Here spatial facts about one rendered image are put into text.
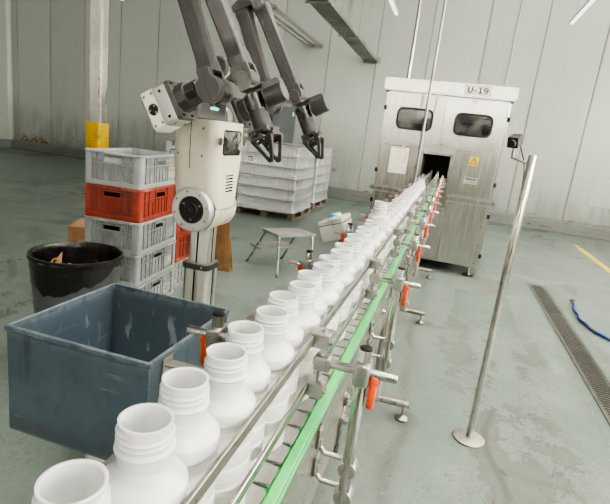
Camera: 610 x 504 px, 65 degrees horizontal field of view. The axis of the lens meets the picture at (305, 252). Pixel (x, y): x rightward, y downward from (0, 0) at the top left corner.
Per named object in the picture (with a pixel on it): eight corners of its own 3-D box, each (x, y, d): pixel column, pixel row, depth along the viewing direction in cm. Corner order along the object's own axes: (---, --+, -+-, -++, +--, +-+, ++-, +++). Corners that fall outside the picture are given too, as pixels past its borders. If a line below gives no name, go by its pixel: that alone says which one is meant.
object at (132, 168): (140, 190, 311) (142, 156, 306) (82, 182, 316) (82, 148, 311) (179, 183, 370) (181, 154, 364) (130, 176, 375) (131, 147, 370)
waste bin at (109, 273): (80, 395, 236) (81, 270, 221) (7, 373, 247) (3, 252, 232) (137, 358, 278) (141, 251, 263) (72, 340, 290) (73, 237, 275)
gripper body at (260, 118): (281, 132, 146) (273, 108, 145) (269, 130, 136) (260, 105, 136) (263, 140, 148) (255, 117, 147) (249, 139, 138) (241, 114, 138)
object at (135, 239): (138, 256, 321) (139, 224, 316) (82, 247, 327) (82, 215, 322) (177, 239, 380) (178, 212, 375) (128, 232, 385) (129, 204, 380)
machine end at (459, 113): (478, 279, 550) (519, 87, 501) (358, 257, 586) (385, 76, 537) (473, 252, 700) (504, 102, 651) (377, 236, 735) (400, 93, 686)
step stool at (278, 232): (281, 258, 538) (285, 222, 528) (314, 274, 491) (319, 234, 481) (244, 260, 510) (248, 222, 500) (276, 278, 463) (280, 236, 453)
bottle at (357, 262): (357, 323, 98) (369, 245, 94) (328, 320, 98) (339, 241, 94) (354, 313, 104) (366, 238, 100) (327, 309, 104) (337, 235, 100)
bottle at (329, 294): (333, 358, 81) (346, 264, 77) (325, 373, 76) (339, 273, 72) (299, 350, 83) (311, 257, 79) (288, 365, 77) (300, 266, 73)
